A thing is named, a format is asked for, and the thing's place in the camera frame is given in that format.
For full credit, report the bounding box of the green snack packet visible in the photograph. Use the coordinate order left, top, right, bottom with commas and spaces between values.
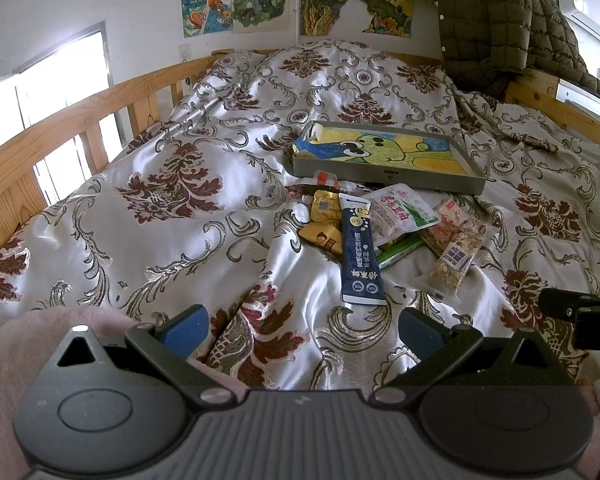
376, 233, 424, 269

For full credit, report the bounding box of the wooden bed frame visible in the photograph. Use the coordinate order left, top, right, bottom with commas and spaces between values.
0, 50, 230, 249

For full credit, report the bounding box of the grey tray box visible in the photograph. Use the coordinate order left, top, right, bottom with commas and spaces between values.
291, 120, 486, 195

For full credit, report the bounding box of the nut granola bar packet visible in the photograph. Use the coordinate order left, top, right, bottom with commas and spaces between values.
428, 220, 488, 296

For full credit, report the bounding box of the orange clear snack bag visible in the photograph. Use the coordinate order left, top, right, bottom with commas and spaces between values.
285, 170, 370, 200

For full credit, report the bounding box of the floral satin bedspread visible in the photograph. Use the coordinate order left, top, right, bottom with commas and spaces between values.
0, 41, 600, 391

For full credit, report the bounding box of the anime girl poster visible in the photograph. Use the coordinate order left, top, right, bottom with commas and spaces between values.
181, 0, 233, 38

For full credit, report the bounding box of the olive quilted jacket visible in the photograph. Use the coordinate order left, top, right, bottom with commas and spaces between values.
434, 0, 600, 99

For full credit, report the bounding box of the white green bean snack pouch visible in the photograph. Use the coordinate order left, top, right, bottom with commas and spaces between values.
364, 183, 440, 247

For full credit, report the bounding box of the dark blue stick packet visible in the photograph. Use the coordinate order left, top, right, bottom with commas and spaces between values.
338, 193, 386, 307

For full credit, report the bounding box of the rice cracker red packet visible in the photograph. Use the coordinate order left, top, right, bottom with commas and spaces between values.
420, 198, 471, 256

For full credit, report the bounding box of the window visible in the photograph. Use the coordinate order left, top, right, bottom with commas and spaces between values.
0, 22, 112, 205

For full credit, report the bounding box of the frog painting tray liner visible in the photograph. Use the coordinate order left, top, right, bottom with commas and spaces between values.
292, 122, 468, 176

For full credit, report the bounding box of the gold foil snack packet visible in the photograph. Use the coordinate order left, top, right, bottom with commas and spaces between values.
299, 190, 343, 257

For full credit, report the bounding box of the pink blanket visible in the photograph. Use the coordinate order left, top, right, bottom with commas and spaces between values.
0, 306, 251, 480

